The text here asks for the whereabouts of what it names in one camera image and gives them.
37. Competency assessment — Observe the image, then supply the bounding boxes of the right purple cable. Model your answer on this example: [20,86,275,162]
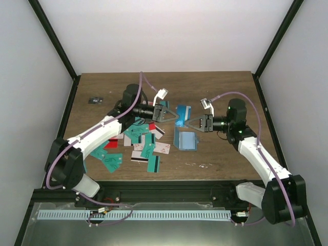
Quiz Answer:
[210,91,297,228]

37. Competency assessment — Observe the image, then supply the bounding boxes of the white card red pattern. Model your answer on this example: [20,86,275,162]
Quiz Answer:
[154,142,171,154]

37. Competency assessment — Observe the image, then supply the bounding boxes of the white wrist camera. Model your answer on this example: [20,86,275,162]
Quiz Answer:
[153,88,168,105]
[200,98,214,116]

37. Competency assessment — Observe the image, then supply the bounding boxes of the black aluminium frame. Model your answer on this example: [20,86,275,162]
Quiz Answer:
[14,0,322,246]

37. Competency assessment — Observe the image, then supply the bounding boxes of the small black card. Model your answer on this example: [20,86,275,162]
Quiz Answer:
[88,97,104,105]

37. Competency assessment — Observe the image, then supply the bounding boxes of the teal vertical card centre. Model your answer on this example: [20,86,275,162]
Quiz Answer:
[141,133,156,159]

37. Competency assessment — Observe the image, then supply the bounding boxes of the blue card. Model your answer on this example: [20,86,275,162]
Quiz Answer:
[175,105,192,128]

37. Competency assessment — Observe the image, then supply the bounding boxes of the teal striped card front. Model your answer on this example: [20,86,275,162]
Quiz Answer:
[147,155,160,173]

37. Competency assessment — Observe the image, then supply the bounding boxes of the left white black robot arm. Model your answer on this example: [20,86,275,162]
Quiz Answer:
[45,84,179,207]

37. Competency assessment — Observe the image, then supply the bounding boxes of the teal VIP card centre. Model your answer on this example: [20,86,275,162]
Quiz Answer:
[124,125,149,138]

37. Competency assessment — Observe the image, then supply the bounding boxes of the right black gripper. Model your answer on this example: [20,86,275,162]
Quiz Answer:
[186,114,233,132]

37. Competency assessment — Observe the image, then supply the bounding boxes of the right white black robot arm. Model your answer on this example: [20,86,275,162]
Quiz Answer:
[186,98,307,224]

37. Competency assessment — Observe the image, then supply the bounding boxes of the red card lower left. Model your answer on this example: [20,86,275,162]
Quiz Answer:
[104,139,118,149]

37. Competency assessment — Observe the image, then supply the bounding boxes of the teal vip card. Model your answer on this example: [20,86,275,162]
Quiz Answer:
[102,153,122,173]
[124,125,149,138]

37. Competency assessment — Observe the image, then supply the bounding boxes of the teal VIP card front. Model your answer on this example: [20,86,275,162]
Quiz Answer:
[102,153,122,173]

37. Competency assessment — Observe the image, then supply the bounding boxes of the purple cable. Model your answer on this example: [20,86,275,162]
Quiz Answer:
[45,71,158,228]
[210,91,297,228]

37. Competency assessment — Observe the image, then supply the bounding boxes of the teal card with stripe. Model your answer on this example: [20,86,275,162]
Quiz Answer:
[159,100,170,109]

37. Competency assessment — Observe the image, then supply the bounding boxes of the teal card far left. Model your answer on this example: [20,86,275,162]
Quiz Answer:
[90,146,107,160]

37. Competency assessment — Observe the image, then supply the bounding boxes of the light blue slotted rail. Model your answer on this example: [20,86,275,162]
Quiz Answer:
[37,210,231,221]

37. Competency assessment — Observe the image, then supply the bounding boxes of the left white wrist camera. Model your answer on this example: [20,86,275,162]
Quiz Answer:
[153,88,168,105]

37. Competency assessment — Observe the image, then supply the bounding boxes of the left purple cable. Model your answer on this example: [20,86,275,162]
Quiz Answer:
[45,71,158,228]

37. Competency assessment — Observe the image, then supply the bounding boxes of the blue leather card holder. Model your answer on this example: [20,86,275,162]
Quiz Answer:
[173,127,199,151]

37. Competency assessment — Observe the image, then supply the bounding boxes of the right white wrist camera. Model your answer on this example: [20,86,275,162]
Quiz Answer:
[200,98,214,116]

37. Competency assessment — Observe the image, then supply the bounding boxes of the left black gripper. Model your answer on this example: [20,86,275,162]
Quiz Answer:
[133,104,179,123]

